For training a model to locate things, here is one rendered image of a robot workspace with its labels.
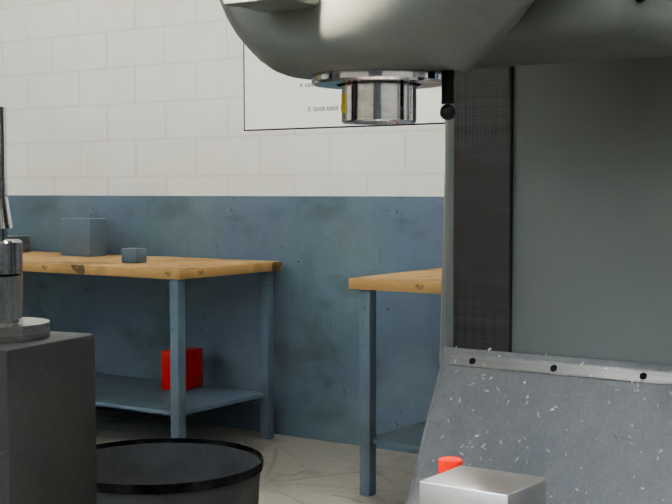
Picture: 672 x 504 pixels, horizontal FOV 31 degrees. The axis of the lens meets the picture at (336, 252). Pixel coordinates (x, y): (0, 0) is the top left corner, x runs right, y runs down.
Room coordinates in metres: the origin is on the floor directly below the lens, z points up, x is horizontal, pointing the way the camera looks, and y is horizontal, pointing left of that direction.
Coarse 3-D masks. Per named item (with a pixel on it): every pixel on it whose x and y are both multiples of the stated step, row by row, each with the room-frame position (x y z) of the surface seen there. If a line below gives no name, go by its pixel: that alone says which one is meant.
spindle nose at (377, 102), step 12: (348, 84) 0.76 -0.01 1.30; (360, 84) 0.76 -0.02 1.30; (372, 84) 0.75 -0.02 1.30; (384, 84) 0.75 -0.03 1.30; (396, 84) 0.75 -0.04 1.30; (408, 84) 0.76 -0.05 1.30; (348, 96) 0.76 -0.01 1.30; (360, 96) 0.76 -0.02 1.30; (372, 96) 0.75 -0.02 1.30; (384, 96) 0.75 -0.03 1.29; (396, 96) 0.75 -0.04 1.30; (408, 96) 0.76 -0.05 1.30; (348, 108) 0.76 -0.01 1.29; (360, 108) 0.76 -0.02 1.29; (372, 108) 0.75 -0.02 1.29; (384, 108) 0.75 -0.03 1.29; (396, 108) 0.75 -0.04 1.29; (408, 108) 0.76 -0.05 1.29; (348, 120) 0.76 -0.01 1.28; (360, 120) 0.76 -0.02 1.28; (372, 120) 0.75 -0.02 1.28; (384, 120) 0.75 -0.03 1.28; (396, 120) 0.76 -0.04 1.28; (408, 120) 0.76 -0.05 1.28
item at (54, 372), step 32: (32, 320) 1.04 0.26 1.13; (0, 352) 0.95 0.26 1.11; (32, 352) 0.98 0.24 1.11; (64, 352) 1.02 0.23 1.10; (0, 384) 0.95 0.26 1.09; (32, 384) 0.98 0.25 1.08; (64, 384) 1.01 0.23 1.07; (0, 416) 0.95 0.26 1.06; (32, 416) 0.98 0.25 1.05; (64, 416) 1.01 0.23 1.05; (0, 448) 0.95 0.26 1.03; (32, 448) 0.98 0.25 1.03; (64, 448) 1.01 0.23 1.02; (0, 480) 0.95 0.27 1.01; (32, 480) 0.97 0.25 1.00; (64, 480) 1.01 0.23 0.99
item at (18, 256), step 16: (0, 256) 1.01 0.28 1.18; (16, 256) 1.02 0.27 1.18; (0, 272) 1.01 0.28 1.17; (16, 272) 1.02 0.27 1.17; (0, 288) 1.01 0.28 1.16; (16, 288) 1.02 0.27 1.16; (0, 304) 1.01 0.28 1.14; (16, 304) 1.02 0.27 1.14; (0, 320) 1.01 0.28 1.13; (16, 320) 1.02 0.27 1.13
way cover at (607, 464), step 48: (480, 384) 1.13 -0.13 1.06; (528, 384) 1.10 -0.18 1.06; (576, 384) 1.08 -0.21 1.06; (624, 384) 1.05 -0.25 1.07; (432, 432) 1.13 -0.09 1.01; (480, 432) 1.11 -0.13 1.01; (528, 432) 1.08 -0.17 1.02; (576, 432) 1.06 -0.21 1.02; (624, 432) 1.03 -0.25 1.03; (576, 480) 1.04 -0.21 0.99; (624, 480) 1.01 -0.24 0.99
